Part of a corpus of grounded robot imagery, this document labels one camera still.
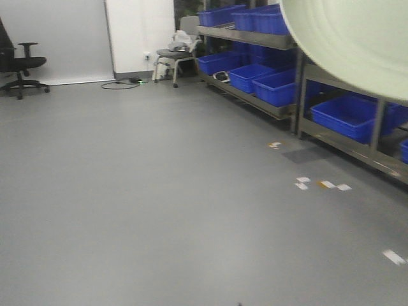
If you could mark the stainless steel shelf rack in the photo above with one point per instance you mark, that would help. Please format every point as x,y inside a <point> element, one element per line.
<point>369,154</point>

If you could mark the white crumpled cloth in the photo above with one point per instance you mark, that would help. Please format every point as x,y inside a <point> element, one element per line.
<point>184,42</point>

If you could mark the black office chair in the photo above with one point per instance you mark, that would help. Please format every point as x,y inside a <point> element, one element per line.
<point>19,65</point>

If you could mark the black device on shelf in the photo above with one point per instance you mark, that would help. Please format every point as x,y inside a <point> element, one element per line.
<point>222,76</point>

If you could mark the far stainless steel rack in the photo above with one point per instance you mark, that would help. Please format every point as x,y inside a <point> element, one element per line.
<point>277,51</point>

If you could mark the grey round stool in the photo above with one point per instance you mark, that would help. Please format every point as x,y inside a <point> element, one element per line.
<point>189,24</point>

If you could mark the blue plastic bin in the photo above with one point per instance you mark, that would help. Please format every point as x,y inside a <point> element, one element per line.
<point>219,16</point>
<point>244,20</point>
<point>241,78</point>
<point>270,23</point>
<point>224,61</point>
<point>349,115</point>
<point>277,89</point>

